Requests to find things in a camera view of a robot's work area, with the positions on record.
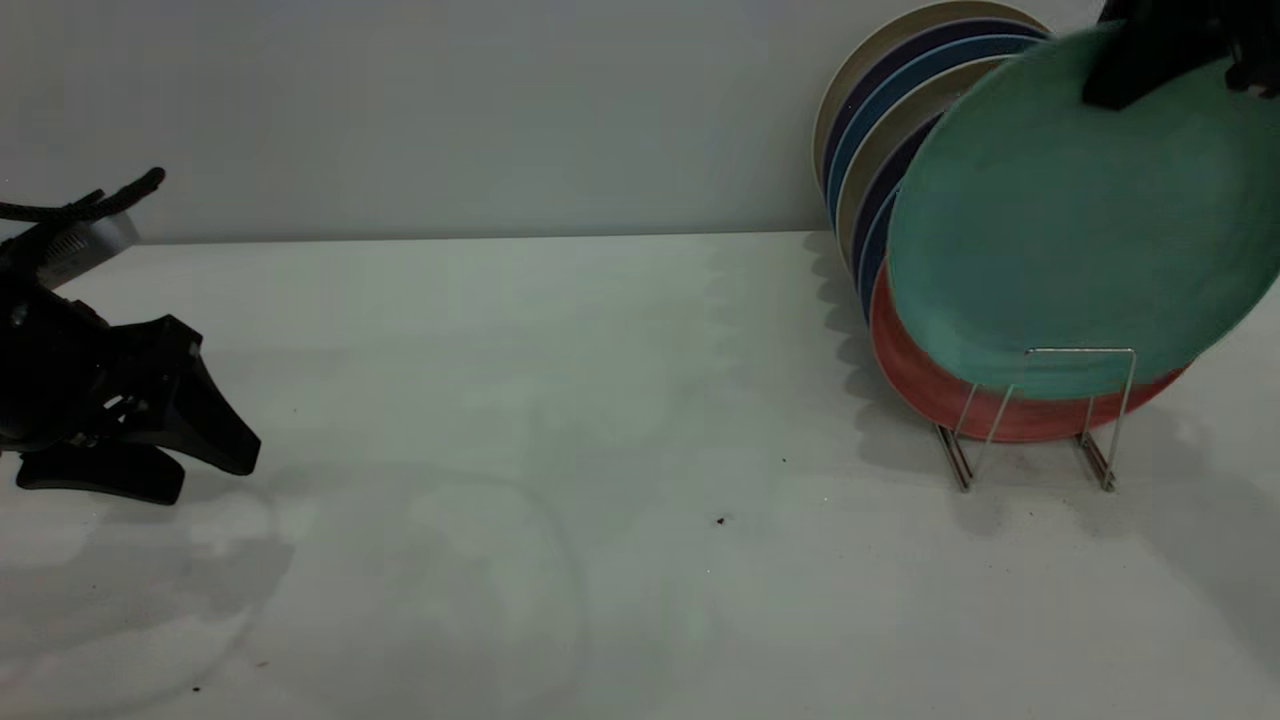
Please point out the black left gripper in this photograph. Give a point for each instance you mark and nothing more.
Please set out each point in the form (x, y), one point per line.
(60, 380)

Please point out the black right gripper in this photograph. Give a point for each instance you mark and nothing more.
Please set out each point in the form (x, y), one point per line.
(1190, 18)

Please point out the green round plate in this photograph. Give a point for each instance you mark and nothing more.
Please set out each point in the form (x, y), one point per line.
(1070, 230)

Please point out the dark purple round plate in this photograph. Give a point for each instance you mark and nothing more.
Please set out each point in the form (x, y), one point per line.
(880, 77)
(880, 200)

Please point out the beige round plate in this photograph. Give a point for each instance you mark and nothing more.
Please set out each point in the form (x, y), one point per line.
(880, 148)
(880, 45)

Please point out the blue round plate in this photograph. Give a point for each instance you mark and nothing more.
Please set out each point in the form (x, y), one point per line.
(874, 262)
(880, 106)

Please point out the pink round plate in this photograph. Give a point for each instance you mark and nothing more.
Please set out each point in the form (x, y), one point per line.
(930, 395)

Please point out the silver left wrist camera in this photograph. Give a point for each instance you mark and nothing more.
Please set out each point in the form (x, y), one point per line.
(90, 245)

